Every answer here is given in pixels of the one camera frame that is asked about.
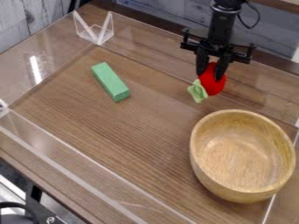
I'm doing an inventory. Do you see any green foam block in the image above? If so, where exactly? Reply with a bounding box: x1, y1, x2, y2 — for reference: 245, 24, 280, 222
91, 62, 131, 102

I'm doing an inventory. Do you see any clear acrylic corner bracket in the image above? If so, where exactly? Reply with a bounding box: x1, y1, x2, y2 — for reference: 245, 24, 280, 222
72, 11, 115, 46

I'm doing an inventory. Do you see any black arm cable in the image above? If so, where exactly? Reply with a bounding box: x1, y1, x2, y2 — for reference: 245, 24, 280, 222
236, 0, 261, 30

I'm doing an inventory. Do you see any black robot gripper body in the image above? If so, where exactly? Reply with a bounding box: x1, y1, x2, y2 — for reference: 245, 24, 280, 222
181, 27, 257, 64

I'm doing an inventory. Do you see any red plush tomato green leaf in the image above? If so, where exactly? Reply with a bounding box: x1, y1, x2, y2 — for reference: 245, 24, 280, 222
187, 62, 227, 103

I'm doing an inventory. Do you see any wooden bowl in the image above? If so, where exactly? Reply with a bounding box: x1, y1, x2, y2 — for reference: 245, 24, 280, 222
189, 109, 296, 204

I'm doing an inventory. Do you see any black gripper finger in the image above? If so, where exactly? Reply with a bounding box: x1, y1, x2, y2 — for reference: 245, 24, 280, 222
196, 47, 209, 76
215, 53, 232, 81

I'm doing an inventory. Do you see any black table leg bracket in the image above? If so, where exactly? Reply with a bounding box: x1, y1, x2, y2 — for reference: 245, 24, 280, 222
25, 185, 67, 224

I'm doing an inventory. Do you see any clear acrylic tray wall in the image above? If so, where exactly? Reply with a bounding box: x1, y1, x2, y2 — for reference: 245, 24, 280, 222
0, 100, 195, 224

